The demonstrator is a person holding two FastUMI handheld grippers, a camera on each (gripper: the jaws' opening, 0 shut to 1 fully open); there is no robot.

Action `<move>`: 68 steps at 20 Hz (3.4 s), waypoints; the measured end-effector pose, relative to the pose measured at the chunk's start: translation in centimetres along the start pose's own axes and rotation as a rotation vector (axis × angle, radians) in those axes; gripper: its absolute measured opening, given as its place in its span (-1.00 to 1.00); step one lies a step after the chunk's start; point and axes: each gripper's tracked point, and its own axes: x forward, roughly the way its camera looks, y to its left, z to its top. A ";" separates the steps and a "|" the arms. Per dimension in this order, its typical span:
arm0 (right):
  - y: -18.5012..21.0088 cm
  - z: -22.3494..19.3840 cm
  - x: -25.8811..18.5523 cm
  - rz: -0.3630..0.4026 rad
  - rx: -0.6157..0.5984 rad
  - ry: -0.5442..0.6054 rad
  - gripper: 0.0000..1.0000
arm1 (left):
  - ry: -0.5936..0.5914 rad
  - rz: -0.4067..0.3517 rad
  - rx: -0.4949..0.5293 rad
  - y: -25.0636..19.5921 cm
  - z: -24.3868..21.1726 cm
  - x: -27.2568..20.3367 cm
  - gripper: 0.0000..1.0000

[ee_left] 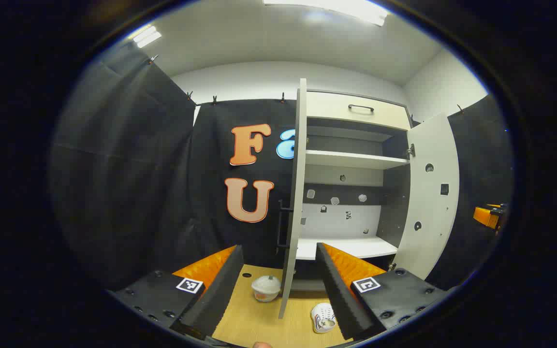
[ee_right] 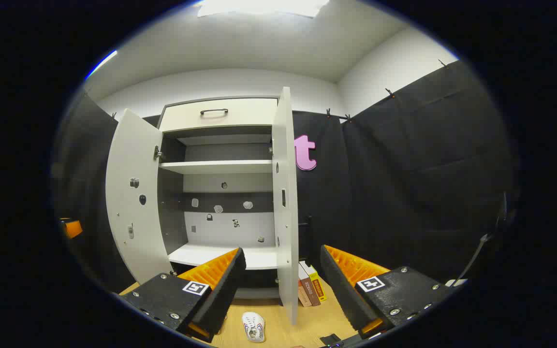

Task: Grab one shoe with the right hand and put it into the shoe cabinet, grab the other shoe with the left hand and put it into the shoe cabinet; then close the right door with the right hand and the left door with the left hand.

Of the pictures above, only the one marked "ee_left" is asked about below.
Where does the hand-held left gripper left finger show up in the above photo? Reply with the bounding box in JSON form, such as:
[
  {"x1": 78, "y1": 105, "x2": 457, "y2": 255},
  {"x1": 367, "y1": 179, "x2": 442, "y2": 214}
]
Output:
[{"x1": 107, "y1": 244, "x2": 245, "y2": 341}]

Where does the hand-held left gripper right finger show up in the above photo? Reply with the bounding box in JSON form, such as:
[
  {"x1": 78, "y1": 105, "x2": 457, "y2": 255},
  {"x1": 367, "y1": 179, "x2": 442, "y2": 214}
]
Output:
[{"x1": 315, "y1": 243, "x2": 453, "y2": 341}]

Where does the white striped canvas shoe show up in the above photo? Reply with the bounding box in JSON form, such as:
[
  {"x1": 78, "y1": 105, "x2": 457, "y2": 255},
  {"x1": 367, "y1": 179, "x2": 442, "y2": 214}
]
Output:
[{"x1": 310, "y1": 303, "x2": 337, "y2": 334}]

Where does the white grey shoe cabinet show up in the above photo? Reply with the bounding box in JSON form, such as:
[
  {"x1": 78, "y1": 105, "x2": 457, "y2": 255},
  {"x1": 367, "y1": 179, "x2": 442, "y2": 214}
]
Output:
[{"x1": 295, "y1": 89, "x2": 412, "y2": 293}]

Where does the plain white shoe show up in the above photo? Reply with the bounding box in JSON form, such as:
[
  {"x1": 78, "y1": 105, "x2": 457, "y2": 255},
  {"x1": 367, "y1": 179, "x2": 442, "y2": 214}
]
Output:
[{"x1": 251, "y1": 275, "x2": 281, "y2": 303}]

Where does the white cabinet shelf board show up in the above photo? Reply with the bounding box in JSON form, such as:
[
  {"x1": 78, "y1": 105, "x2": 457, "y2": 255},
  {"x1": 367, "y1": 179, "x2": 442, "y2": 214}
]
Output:
[
  {"x1": 305, "y1": 150, "x2": 410, "y2": 170},
  {"x1": 295, "y1": 236, "x2": 399, "y2": 261}
]

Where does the cream cabinet drawer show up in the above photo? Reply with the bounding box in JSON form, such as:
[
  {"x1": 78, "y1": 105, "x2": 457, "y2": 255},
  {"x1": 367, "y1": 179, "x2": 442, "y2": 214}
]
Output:
[{"x1": 306, "y1": 91, "x2": 412, "y2": 131}]

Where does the black backdrop cloth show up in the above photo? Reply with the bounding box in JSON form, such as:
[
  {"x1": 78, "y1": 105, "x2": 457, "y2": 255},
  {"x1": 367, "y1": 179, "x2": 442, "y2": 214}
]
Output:
[
  {"x1": 426, "y1": 94, "x2": 515, "y2": 290},
  {"x1": 49, "y1": 43, "x2": 298, "y2": 290}
]

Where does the ceiling light panel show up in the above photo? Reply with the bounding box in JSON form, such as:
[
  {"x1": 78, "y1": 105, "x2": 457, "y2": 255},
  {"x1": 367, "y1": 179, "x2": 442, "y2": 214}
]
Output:
[
  {"x1": 132, "y1": 25, "x2": 162, "y2": 48},
  {"x1": 264, "y1": 0, "x2": 388, "y2": 26}
]

